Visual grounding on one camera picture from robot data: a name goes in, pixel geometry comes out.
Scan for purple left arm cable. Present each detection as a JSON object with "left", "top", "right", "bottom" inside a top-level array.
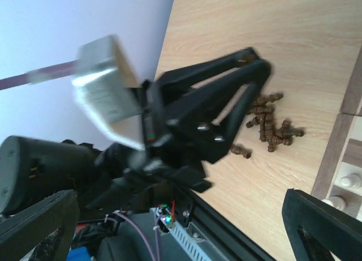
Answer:
[{"left": 0, "top": 60, "right": 80, "bottom": 92}]

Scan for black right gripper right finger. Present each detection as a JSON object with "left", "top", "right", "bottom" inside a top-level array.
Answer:
[{"left": 282, "top": 189, "right": 361, "bottom": 260}]

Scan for pile of dark chess pieces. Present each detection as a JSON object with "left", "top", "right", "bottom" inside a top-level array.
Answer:
[{"left": 245, "top": 92, "right": 305, "bottom": 153}]

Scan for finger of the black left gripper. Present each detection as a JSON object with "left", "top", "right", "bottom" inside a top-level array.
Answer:
[{"left": 157, "top": 47, "right": 260, "bottom": 103}]

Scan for black enclosure frame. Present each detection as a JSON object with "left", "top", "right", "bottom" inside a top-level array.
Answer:
[{"left": 173, "top": 186, "right": 274, "bottom": 260}]

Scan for wooden chessboard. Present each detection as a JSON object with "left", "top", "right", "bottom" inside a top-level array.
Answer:
[{"left": 311, "top": 53, "right": 361, "bottom": 221}]

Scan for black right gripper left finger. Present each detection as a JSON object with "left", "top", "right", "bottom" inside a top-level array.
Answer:
[{"left": 1, "top": 190, "right": 80, "bottom": 260}]

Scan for light blue cable duct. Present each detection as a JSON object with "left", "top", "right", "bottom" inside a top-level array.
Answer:
[{"left": 150, "top": 208, "right": 219, "bottom": 260}]

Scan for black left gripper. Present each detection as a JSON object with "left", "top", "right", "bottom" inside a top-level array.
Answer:
[{"left": 84, "top": 59, "right": 272, "bottom": 213}]

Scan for lone dark chess piece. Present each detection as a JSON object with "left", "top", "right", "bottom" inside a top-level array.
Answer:
[{"left": 230, "top": 144, "right": 252, "bottom": 159}]

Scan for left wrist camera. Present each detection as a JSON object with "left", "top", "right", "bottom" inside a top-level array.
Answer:
[{"left": 72, "top": 35, "right": 145, "bottom": 150}]

